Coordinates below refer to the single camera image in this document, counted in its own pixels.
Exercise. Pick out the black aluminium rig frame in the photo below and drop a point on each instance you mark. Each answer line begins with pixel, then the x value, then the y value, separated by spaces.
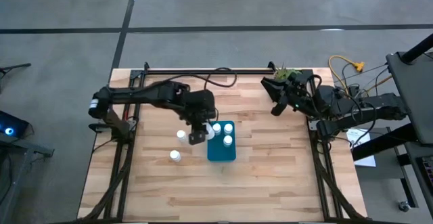
pixel 203 71

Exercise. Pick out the dark backlit keyboard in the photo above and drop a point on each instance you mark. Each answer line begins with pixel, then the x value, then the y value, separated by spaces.
pixel 428 168

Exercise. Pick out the black tripod leg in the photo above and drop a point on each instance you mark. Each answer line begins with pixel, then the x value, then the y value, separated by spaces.
pixel 15 67

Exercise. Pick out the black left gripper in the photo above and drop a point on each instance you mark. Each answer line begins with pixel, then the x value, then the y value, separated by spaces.
pixel 201 105

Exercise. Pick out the black device blue light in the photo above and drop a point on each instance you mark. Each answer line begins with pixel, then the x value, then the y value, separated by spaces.
pixel 11 126

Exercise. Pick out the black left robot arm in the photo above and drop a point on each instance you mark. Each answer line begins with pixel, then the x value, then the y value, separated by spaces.
pixel 145 93

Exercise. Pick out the grey caster wheel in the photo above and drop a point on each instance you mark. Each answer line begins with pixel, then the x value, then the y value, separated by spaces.
pixel 404 206

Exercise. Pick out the blue plastic basket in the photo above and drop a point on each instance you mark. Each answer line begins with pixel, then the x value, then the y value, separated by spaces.
pixel 216 153

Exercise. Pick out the white plastic pill bottle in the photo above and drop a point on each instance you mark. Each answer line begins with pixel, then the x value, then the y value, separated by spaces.
pixel 216 128
pixel 228 128
pixel 227 140
pixel 210 132
pixel 181 135
pixel 175 155

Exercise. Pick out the green artificial plant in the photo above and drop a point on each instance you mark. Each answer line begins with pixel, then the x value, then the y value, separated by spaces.
pixel 285 72

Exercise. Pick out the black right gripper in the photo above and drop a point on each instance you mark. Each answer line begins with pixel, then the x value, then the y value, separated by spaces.
pixel 301 95

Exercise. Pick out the white paper sheet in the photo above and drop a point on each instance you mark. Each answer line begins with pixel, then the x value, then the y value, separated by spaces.
pixel 365 149

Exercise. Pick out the grey side table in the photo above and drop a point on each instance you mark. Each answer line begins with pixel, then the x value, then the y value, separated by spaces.
pixel 23 148

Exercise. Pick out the black equipment cart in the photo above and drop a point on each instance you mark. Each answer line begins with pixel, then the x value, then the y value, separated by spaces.
pixel 411 95

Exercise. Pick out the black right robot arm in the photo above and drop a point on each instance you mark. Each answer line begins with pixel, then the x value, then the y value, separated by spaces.
pixel 355 110

